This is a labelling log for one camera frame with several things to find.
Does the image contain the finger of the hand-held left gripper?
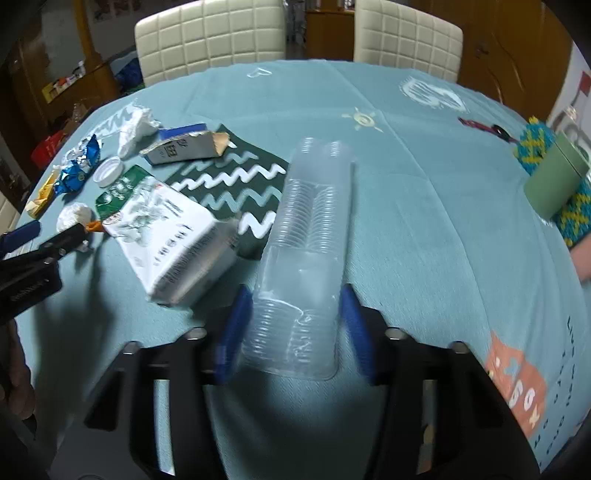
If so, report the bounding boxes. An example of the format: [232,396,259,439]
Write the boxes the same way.
[32,224,90,266]
[0,220,41,254]

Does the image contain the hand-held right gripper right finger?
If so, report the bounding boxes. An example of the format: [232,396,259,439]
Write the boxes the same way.
[339,284,541,480]

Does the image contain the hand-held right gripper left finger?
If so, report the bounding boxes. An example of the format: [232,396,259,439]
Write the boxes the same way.
[83,284,253,480]

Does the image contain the white paper ball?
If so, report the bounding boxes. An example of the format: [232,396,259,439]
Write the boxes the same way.
[56,202,94,234]

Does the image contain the yellow snack wrapper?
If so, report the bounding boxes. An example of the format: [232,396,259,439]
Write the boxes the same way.
[25,167,62,220]

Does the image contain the clear plastic cup tray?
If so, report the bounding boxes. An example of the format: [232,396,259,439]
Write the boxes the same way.
[240,136,359,382]

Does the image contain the person's left hand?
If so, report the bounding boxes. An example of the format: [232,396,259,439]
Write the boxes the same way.
[0,318,37,423]

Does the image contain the blue foil wrapper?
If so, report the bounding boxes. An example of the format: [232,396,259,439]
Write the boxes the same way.
[69,134,102,169]
[54,161,90,195]

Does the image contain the white bottle cap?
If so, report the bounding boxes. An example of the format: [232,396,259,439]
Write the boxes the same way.
[93,157,125,188]

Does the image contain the red bag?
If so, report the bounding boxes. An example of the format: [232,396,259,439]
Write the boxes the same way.
[31,131,68,169]

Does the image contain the white green milk carton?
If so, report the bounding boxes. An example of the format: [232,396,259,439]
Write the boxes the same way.
[95,166,241,308]

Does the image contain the crumpled white tissue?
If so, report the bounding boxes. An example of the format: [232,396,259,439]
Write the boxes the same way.
[117,104,162,160]

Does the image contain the teal printed tablecloth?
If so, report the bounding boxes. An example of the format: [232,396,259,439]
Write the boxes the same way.
[18,60,591,480]

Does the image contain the wooden counter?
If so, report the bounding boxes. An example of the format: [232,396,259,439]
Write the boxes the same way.
[28,60,123,134]

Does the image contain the flattened grey small carton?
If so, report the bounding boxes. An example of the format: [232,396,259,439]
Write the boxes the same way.
[139,122,236,166]

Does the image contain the dark green zigzag mat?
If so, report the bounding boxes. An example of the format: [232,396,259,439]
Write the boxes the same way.
[167,124,291,260]

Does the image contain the row of bottles and boxes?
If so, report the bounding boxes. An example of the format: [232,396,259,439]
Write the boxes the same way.
[41,62,88,101]

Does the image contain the blue plastic bag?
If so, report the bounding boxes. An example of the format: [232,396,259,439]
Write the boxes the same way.
[113,58,141,86]

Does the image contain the pink object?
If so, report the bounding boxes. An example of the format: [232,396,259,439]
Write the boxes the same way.
[571,233,591,282]

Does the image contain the dark red small tool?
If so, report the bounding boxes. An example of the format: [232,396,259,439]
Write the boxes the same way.
[458,117,512,143]

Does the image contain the cream quilted chair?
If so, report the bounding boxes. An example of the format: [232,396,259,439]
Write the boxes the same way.
[134,0,287,88]
[353,0,464,84]

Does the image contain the green cylindrical canister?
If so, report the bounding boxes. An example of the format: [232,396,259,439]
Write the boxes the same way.
[523,130,591,221]

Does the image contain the blue yellow knitted cloth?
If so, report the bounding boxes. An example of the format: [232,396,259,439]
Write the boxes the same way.
[512,115,591,250]

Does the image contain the white printed board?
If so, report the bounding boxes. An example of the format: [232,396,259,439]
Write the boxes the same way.
[547,44,591,153]

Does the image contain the wooden cabinet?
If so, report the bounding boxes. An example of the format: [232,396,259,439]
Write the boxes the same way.
[455,0,573,125]

